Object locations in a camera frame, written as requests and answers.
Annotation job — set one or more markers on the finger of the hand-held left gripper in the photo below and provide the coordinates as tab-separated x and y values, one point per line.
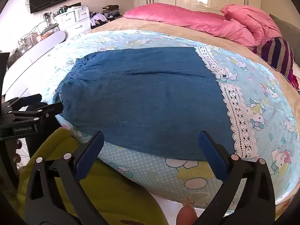
46	111
25	99

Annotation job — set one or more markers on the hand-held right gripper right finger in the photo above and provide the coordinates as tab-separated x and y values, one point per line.
212	154

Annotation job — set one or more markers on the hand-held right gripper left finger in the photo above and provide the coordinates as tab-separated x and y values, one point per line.
90	150

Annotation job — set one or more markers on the blue denim pants lace trim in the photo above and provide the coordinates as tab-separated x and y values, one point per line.
145	103

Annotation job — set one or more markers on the person's right hand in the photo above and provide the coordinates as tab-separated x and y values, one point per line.
186	214

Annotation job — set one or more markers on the person's yellow garment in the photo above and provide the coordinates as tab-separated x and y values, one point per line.
112	192

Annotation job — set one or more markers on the desk clutter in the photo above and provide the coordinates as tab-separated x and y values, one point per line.
35	38

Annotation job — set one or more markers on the cartoon cat printed blanket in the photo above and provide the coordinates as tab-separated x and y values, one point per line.
257	103

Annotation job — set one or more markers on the white drawer dresser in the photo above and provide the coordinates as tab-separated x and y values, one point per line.
75	20

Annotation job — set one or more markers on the magenta cloth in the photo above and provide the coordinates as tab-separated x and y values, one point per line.
294	79

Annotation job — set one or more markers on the pile of clothes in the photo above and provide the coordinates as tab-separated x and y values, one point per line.
105	14

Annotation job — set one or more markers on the purple striped cloth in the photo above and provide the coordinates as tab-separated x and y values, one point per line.
279	51

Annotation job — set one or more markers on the beige bed sheet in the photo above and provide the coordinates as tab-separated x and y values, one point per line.
164	30

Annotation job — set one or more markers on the pink duvet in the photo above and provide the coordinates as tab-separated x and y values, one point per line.
187	21

